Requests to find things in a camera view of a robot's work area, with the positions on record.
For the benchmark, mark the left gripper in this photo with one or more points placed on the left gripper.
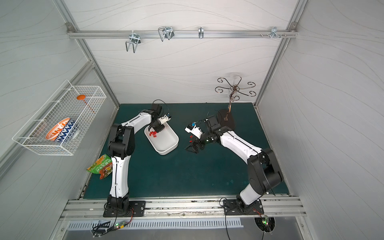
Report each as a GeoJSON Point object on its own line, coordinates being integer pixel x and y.
{"type": "Point", "coordinates": [159, 127]}

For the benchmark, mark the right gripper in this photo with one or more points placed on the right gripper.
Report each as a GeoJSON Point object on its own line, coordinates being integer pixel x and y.
{"type": "Point", "coordinates": [201, 142]}

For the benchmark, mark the white plastic storage box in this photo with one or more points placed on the white plastic storage box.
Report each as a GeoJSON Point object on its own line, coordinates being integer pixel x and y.
{"type": "Point", "coordinates": [167, 140]}

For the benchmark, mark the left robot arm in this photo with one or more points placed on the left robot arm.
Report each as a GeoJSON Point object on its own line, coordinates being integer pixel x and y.
{"type": "Point", "coordinates": [121, 147]}

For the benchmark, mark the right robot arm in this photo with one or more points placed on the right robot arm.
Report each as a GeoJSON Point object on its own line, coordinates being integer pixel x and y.
{"type": "Point", "coordinates": [264, 171]}

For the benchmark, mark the green table mat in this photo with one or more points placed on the green table mat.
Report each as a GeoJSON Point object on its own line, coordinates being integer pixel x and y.
{"type": "Point", "coordinates": [213, 171]}

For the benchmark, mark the green snack packet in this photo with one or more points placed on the green snack packet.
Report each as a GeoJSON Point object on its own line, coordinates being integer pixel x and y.
{"type": "Point", "coordinates": [102, 166]}

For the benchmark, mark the blue white patterned bowl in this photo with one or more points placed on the blue white patterned bowl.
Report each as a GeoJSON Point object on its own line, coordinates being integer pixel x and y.
{"type": "Point", "coordinates": [69, 130]}

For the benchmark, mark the metal hook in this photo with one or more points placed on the metal hook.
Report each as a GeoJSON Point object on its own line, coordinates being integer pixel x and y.
{"type": "Point", "coordinates": [201, 32]}
{"type": "Point", "coordinates": [133, 42]}
{"type": "Point", "coordinates": [166, 33]}
{"type": "Point", "coordinates": [273, 34]}

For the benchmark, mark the orange white patterned bowl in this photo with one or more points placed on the orange white patterned bowl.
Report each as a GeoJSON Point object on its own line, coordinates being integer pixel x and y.
{"type": "Point", "coordinates": [57, 129]}

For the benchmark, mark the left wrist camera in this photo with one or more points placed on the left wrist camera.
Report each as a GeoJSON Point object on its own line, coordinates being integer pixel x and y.
{"type": "Point", "coordinates": [166, 118]}

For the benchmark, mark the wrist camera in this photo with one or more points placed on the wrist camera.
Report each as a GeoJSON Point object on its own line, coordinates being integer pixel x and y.
{"type": "Point", "coordinates": [194, 129]}
{"type": "Point", "coordinates": [166, 118]}

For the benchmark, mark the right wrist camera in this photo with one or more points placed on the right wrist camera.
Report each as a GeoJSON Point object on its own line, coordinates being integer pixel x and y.
{"type": "Point", "coordinates": [194, 129]}

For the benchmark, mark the copper wire jewelry stand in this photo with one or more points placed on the copper wire jewelry stand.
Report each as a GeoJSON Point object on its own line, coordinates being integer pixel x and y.
{"type": "Point", "coordinates": [225, 117]}

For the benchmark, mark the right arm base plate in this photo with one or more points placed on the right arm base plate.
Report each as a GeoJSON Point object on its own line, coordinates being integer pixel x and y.
{"type": "Point", "coordinates": [235, 207]}

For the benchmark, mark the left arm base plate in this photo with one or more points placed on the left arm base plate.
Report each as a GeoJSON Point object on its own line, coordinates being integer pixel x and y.
{"type": "Point", "coordinates": [135, 209]}

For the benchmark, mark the white wire basket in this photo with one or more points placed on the white wire basket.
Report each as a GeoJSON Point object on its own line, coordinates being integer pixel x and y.
{"type": "Point", "coordinates": [61, 104]}

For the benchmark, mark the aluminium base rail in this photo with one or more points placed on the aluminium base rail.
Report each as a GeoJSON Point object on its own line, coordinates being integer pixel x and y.
{"type": "Point", "coordinates": [184, 207]}

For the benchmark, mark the aluminium cross rail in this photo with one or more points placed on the aluminium cross rail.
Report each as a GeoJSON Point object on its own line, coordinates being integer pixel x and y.
{"type": "Point", "coordinates": [179, 34]}

